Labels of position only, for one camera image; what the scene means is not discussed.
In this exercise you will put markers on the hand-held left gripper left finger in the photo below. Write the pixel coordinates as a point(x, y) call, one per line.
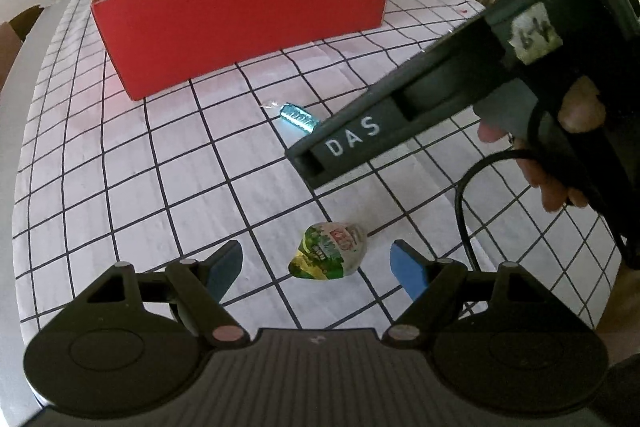
point(225, 264)

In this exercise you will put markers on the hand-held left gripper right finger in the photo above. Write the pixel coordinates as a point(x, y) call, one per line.
point(407, 269)

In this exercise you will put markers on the green lid jelly cup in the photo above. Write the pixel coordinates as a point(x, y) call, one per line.
point(327, 252)

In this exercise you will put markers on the teal candy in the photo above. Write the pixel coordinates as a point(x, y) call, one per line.
point(298, 118)

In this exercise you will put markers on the red cardboard box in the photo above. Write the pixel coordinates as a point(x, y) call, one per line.
point(240, 22)

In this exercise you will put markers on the person's right hand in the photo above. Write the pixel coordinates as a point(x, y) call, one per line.
point(550, 187)

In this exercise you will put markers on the wooden chair with towel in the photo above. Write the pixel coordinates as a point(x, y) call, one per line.
point(27, 22)

